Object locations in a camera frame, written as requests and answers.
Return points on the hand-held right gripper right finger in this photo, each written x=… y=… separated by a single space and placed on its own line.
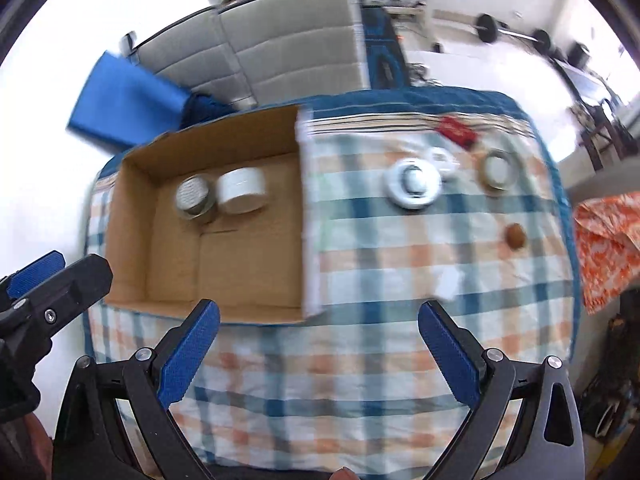
x=450 y=360

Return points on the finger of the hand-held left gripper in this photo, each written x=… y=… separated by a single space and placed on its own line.
x=75 y=287
x=37 y=268

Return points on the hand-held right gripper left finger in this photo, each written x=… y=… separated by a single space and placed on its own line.
x=190 y=355

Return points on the cardboard box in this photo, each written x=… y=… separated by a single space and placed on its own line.
x=240 y=270

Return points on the small brown ball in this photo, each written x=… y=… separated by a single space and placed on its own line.
x=516 y=236

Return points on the round white disc device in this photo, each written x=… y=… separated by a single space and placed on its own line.
x=412 y=182

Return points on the round tin with white centre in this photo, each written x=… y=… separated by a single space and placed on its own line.
x=496 y=170

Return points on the small white cylinder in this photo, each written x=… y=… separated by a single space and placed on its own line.
x=446 y=160

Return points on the red case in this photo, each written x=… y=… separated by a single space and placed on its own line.
x=457 y=131

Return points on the person's left forearm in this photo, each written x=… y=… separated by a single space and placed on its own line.
x=32 y=442

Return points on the person's right hand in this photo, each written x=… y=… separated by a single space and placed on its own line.
x=344 y=474

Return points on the plaid tablecloth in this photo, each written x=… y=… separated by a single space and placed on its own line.
x=375 y=270

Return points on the round jar with perforated lid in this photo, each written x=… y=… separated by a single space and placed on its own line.
x=195 y=197

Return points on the white round container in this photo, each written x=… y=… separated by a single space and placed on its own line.
x=242 y=190

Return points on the blue foam mat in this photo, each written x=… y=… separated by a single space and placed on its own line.
x=125 y=105

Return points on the orange patterned cloth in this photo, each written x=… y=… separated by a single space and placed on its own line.
x=607 y=250

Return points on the dark blue cloth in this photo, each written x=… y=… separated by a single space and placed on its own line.
x=205 y=107

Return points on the grey padded chair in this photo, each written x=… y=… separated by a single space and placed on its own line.
x=300 y=45
x=190 y=60

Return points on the dark wooden chair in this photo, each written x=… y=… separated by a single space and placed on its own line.
x=602 y=125

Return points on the short barbell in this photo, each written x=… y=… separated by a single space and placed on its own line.
x=486 y=27

